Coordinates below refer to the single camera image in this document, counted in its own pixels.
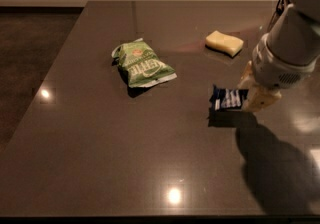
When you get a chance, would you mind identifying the yellow sponge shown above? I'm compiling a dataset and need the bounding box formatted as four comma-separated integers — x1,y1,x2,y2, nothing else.
205,31,244,58

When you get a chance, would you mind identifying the blue rxbar blueberry wrapper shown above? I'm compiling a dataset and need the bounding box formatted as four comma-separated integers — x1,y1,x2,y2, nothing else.
210,85,248,111

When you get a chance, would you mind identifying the black wire basket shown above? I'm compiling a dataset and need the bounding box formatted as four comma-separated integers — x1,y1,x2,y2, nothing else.
276,0,291,16

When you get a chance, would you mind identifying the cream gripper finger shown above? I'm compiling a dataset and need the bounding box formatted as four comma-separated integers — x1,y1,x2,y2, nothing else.
242,91,281,112
238,61,255,89

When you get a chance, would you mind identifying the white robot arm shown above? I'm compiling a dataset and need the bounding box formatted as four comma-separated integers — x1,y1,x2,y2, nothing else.
238,0,320,112

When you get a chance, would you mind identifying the green kettle chips bag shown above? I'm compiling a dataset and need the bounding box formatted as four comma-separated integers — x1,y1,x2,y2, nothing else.
111,38,177,88

